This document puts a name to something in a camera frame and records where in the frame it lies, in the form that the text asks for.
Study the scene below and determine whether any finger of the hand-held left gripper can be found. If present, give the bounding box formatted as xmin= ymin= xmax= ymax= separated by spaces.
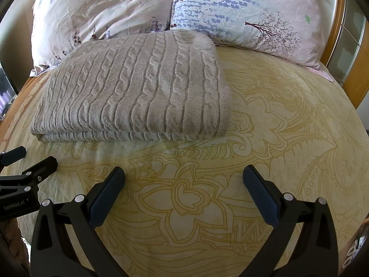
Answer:
xmin=0 ymin=147 xmax=27 ymax=167
xmin=0 ymin=156 xmax=58 ymax=199

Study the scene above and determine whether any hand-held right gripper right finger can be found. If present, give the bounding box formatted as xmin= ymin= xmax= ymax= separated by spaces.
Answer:
xmin=242 ymin=164 xmax=339 ymax=277

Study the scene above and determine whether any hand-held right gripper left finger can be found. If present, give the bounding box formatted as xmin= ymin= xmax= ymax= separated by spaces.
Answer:
xmin=30 ymin=167 xmax=127 ymax=277

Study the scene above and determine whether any grey cable-knit sweater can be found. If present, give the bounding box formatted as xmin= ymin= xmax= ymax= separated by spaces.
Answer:
xmin=30 ymin=29 xmax=233 ymax=143

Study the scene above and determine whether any yellow patterned bed sheet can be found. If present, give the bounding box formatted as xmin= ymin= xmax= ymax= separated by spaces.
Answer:
xmin=4 ymin=45 xmax=364 ymax=277

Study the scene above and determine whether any dark furniture piece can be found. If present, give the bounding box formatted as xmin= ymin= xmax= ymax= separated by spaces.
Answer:
xmin=0 ymin=66 xmax=18 ymax=120

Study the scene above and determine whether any dark printed object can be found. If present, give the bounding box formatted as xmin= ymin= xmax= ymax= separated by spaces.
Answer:
xmin=341 ymin=232 xmax=369 ymax=269

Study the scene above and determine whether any blue and pink floral pillow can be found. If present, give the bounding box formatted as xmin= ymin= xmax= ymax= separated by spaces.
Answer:
xmin=169 ymin=0 xmax=335 ymax=82

